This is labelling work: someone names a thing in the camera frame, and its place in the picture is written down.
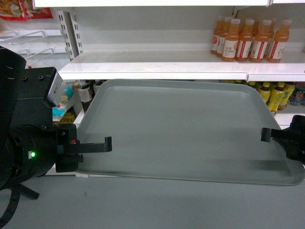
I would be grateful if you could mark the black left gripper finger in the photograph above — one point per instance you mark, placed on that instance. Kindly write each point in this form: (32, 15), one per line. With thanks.
(95, 147)

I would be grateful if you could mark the orange juice bottle front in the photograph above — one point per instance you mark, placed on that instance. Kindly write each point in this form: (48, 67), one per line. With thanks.
(231, 41)

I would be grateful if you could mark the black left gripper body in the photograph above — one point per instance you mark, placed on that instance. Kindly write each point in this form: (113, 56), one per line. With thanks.
(67, 157)

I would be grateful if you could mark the white slotted shelf upright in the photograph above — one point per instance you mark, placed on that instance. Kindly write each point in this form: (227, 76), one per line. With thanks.
(70, 31)

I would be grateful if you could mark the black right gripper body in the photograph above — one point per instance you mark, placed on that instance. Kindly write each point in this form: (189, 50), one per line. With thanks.
(295, 143)

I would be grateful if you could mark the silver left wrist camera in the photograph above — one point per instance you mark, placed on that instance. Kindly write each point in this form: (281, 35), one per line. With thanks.
(56, 90)

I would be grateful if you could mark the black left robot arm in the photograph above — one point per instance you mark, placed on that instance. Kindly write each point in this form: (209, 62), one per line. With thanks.
(30, 142)

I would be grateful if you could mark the orange juice bottle back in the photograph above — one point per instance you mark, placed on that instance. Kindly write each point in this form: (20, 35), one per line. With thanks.
(216, 34)

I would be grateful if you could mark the grey silver serving tray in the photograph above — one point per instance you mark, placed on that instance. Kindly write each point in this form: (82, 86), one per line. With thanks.
(184, 130)

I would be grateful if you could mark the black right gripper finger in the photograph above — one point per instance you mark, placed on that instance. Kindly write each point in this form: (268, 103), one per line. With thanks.
(277, 135)

